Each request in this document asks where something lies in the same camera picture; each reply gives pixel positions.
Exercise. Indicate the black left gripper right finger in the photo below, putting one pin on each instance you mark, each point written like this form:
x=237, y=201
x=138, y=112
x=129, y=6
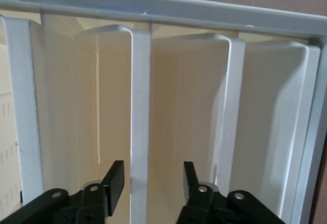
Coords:
x=190, y=183

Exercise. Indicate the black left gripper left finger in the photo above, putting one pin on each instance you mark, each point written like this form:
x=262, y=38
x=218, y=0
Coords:
x=116, y=183

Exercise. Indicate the white drawer cabinet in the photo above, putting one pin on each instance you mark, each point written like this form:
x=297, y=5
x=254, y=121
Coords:
x=178, y=7

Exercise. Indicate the white plastic drawer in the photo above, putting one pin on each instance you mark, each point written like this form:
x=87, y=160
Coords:
x=140, y=94
x=24, y=94

